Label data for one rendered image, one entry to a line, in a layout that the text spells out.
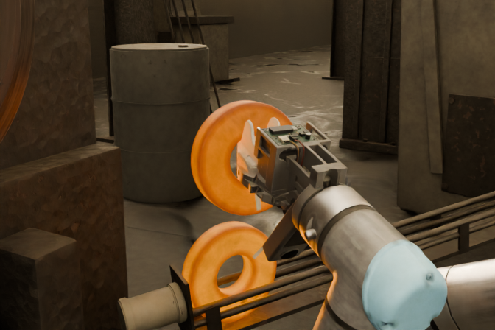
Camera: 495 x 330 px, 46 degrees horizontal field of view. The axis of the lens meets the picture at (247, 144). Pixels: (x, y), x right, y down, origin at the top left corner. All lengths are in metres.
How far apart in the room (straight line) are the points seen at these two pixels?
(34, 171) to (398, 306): 0.58
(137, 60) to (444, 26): 1.60
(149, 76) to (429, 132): 1.51
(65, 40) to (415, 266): 0.68
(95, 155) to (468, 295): 0.61
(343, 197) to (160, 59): 2.69
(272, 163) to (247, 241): 0.27
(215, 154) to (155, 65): 2.50
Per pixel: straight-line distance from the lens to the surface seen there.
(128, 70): 3.30
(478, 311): 0.65
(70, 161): 0.95
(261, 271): 0.94
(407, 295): 0.52
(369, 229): 0.56
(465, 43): 3.00
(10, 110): 0.73
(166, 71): 3.24
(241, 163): 0.73
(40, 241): 0.84
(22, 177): 0.89
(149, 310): 0.88
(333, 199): 0.59
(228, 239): 0.88
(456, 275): 0.66
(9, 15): 0.62
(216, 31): 8.59
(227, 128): 0.76
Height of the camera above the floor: 1.11
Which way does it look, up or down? 13 degrees down
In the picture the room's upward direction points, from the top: straight up
